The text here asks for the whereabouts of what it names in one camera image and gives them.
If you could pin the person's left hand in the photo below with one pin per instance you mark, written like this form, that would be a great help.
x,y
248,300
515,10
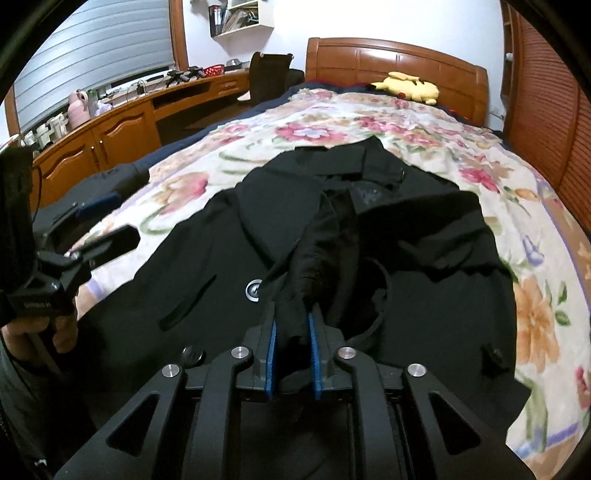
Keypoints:
x,y
19,334

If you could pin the wooden desk with cabinets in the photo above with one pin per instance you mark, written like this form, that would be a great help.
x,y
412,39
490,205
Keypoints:
x,y
124,134

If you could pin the dark brown desk chair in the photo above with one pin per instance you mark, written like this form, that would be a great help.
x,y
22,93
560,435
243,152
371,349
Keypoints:
x,y
270,76

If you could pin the wooden bed headboard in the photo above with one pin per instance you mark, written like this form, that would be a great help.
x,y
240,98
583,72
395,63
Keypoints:
x,y
464,87

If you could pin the floral bed blanket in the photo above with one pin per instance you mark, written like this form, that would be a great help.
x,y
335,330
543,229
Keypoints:
x,y
491,289

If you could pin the folded dark grey garment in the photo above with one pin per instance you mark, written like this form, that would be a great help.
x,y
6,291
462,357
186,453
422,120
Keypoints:
x,y
123,180

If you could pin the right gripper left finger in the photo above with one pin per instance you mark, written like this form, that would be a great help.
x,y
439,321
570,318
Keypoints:
x,y
183,423

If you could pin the black double-breasted coat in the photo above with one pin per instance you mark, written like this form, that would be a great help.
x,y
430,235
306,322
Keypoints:
x,y
292,434

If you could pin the white wall shelf unit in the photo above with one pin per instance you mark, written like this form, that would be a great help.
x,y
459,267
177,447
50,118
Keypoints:
x,y
233,16

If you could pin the louvered wooden wardrobe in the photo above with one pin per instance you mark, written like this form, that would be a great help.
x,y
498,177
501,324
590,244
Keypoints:
x,y
548,122

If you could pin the yellow Pikachu plush toy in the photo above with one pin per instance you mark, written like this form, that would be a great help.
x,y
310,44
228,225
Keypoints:
x,y
409,87

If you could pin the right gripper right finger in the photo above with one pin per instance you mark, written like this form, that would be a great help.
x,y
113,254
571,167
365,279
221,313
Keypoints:
x,y
405,423

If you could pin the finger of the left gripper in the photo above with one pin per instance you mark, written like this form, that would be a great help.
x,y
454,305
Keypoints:
x,y
75,267
75,213

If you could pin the grey window roller blind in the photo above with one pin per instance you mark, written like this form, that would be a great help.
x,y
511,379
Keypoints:
x,y
100,43

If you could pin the red basket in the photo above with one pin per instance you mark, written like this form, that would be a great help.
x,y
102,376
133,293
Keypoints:
x,y
214,70

